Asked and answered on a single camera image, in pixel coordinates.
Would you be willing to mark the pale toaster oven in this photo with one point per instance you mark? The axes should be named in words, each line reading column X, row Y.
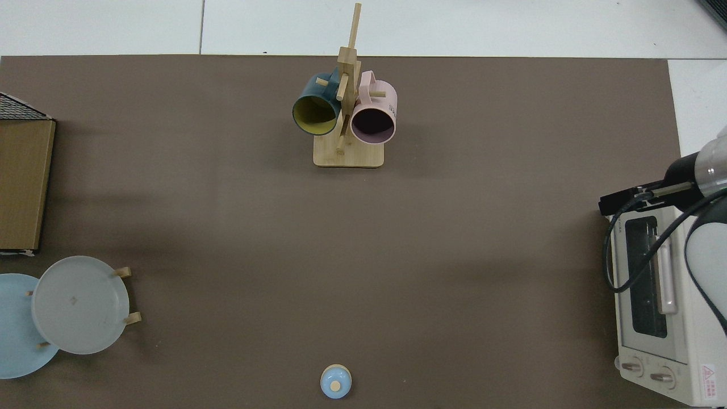
column 687, row 341

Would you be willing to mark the dark grey device corner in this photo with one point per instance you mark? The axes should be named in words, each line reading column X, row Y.
column 717, row 10

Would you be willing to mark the brown table cloth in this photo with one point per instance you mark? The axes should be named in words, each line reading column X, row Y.
column 397, row 255

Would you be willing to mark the pink mug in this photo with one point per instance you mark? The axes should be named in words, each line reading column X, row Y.
column 377, row 97

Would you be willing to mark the wooden cup stand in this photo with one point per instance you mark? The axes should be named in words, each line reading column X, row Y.
column 347, row 156

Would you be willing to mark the dark teal mug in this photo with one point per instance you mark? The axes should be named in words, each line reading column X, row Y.
column 311, row 94

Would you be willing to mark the small blue round thing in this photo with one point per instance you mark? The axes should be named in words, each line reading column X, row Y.
column 335, row 382

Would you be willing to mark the wooden plate rack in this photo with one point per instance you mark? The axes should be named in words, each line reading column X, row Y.
column 133, row 318

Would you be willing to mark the grey plate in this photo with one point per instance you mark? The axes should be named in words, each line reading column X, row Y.
column 79, row 307

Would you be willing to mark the light blue plate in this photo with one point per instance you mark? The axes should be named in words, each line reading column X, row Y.
column 14, row 335

